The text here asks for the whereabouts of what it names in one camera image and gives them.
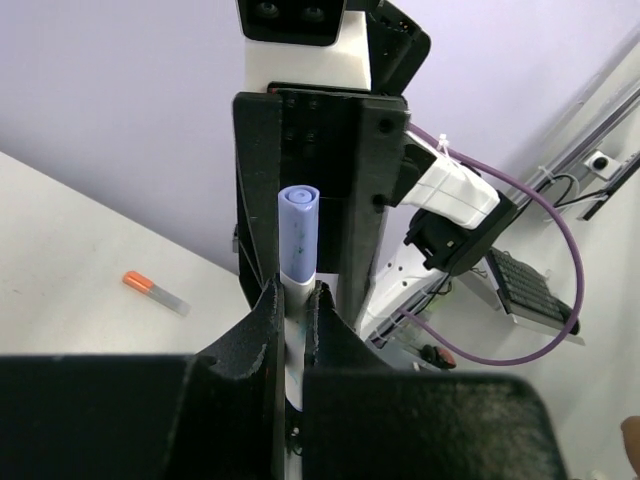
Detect white blue acrylic marker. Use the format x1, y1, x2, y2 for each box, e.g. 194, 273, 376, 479
280, 272, 315, 479

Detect aluminium mounting rail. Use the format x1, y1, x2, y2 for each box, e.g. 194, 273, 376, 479
367, 34, 640, 346

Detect blue pen cap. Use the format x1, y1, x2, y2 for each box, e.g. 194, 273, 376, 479
277, 185, 320, 284

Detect black keyboard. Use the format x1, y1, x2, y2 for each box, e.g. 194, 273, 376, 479
484, 248, 572, 337

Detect orange highlighter cap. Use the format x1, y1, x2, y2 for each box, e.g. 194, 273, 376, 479
122, 271, 154, 294

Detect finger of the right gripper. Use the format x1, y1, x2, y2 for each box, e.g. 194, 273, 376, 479
232, 92, 282, 307
337, 96, 408, 329

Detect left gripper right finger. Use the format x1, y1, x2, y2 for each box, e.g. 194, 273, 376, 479
302, 283, 568, 479

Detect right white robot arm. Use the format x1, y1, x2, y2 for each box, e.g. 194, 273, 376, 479
232, 1, 515, 337

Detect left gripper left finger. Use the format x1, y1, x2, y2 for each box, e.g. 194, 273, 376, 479
1, 280, 284, 479

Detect red black round object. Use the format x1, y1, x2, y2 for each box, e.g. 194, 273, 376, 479
420, 345, 457, 371

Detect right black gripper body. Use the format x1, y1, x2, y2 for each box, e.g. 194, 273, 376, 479
267, 87, 364, 274

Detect orange highlighter marker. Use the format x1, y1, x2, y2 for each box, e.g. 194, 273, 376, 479
147, 285, 190, 316

